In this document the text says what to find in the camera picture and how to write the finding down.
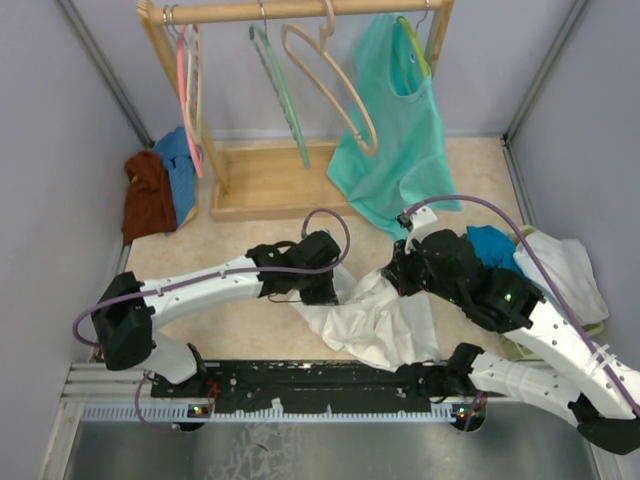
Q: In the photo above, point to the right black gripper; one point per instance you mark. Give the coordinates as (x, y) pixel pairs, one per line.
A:
(397, 270)

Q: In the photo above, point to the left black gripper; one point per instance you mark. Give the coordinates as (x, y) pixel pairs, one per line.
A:
(326, 296)

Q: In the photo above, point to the white t-shirt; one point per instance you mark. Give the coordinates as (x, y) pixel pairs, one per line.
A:
(373, 323)

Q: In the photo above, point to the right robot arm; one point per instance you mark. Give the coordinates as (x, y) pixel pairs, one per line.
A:
(587, 386)

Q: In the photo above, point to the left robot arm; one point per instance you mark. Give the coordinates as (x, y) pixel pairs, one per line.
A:
(131, 312)

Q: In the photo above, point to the pink plastic hanger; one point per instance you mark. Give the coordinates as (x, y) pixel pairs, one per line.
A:
(197, 153)

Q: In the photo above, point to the teal t-shirt on hanger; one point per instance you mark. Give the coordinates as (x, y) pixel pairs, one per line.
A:
(410, 163)

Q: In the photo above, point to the yellow-green hanger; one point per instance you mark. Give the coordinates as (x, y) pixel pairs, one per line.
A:
(416, 55)

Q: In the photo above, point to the green plastic hanger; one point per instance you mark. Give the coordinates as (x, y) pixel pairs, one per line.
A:
(258, 35)

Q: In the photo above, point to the cream plastic hanger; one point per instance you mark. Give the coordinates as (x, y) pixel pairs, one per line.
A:
(193, 41)

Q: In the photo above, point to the blue cloth in basket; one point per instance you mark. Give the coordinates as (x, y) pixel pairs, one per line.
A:
(493, 247)

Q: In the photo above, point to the wooden clothes rack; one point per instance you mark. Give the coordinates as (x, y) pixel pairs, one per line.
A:
(259, 181)

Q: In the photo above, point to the white cloth in basket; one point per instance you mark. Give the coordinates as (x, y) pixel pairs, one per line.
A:
(567, 263)

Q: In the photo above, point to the brown cloth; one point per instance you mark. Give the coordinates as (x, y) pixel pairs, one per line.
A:
(148, 207)

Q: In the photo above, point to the blue cloth by rack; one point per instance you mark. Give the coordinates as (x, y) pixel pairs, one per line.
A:
(174, 153)

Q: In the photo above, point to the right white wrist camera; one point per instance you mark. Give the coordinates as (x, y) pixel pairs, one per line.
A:
(419, 224)

